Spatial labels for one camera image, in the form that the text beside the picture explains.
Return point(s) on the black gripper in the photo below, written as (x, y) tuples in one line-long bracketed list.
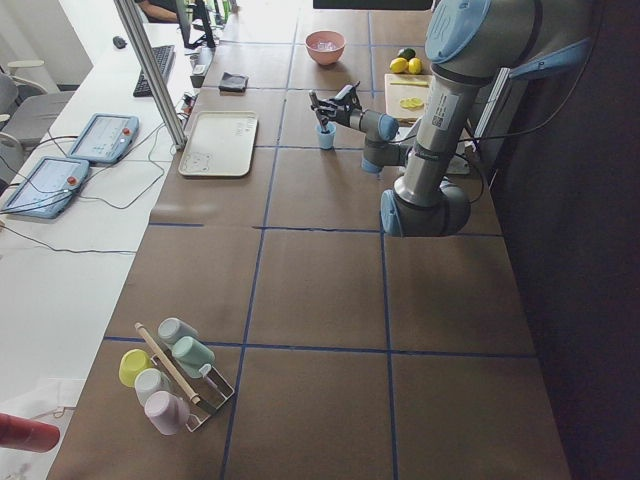
[(341, 114)]

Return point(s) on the light blue plastic cup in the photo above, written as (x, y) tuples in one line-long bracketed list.
[(326, 136)]

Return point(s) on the steel muddler with black tip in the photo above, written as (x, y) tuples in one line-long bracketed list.
[(323, 115)]

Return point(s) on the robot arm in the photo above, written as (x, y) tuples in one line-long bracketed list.
[(467, 42)]

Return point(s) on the pink bowl of ice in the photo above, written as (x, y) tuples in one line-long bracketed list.
[(325, 47)]

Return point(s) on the grey-white cup on rack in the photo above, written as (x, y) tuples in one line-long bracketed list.
[(172, 329)]

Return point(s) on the mint green cup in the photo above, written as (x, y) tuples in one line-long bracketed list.
[(192, 355)]

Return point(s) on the yellow cup on rack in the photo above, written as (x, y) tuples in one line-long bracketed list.
[(132, 363)]

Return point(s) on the pale blue cup on rack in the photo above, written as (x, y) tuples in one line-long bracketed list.
[(150, 381)]

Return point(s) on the pink cup on rack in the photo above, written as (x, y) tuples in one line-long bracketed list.
[(167, 412)]

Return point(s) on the grey folded cloth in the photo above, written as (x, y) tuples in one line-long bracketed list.
[(233, 83)]

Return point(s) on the wooden cutting board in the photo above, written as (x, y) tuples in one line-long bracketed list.
[(394, 93)]

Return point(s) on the yellow lemon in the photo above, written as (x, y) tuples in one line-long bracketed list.
[(414, 66), (398, 65)]

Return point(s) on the lemon slices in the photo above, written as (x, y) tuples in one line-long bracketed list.
[(412, 103)]

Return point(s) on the cream bear serving tray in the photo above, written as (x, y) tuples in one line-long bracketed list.
[(220, 144)]

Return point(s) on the green lime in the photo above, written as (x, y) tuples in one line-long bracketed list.
[(406, 53)]

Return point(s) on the yellow plastic knife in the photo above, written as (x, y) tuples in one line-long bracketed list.
[(410, 83)]

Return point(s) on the black computer mouse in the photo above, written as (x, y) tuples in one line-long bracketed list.
[(119, 42)]

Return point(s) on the blue teach pendant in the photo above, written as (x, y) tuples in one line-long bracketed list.
[(105, 139), (48, 189)]

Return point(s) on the red bottle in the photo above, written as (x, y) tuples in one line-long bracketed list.
[(28, 435)]

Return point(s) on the aluminium frame post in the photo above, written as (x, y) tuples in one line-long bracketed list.
[(134, 28)]

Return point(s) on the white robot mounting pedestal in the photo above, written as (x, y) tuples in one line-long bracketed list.
[(460, 162)]

